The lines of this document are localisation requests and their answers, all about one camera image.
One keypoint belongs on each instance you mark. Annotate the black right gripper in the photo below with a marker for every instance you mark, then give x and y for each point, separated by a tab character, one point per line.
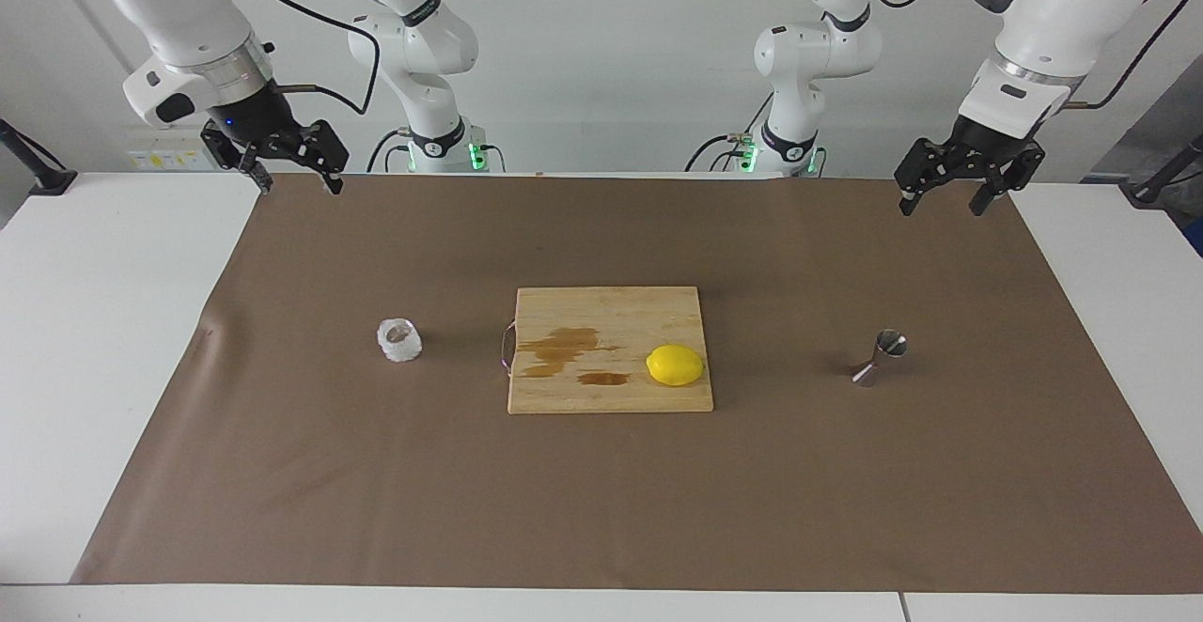
254	119

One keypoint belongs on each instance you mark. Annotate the wooden cutting board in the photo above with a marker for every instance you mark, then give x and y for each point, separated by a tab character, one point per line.
601	312

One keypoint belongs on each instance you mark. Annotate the blue object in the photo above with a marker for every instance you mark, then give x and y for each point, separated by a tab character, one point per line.
1196	237

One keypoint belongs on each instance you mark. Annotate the yellow lemon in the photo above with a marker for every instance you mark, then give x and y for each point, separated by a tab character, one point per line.
675	365

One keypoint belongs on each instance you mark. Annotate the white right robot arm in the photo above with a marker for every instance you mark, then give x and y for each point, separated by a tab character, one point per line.
188	11

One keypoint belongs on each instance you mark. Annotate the brown paper table mat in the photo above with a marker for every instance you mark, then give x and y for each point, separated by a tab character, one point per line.
601	490

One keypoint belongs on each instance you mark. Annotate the white wall power outlet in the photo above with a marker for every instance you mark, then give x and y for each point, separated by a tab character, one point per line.
160	157

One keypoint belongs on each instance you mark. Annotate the black camera stand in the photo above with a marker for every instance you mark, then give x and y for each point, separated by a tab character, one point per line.
42	176
1161	185

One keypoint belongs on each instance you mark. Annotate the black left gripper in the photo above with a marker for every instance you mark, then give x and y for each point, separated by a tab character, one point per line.
992	147

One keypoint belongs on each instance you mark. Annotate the grey partition panel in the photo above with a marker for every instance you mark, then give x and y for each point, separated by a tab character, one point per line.
1151	133

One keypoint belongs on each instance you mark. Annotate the steel double jigger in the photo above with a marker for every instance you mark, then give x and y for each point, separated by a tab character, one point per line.
879	357

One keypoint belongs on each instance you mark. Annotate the clear faceted glass cup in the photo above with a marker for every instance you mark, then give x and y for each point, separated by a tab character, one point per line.
399	342

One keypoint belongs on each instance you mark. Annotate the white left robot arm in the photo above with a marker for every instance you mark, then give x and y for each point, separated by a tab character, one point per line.
1062	11

